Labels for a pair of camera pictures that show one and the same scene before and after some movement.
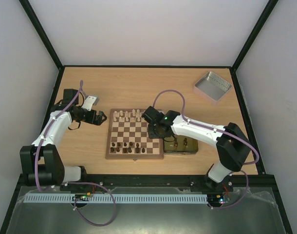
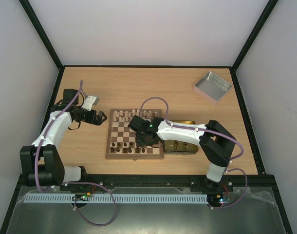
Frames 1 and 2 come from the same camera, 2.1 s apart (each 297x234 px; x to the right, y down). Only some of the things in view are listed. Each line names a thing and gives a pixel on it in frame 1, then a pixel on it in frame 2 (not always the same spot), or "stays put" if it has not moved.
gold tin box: (180, 145) stays put
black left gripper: (98, 121) stays put
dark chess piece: (130, 144) stays put
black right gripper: (149, 115) -> (140, 140)
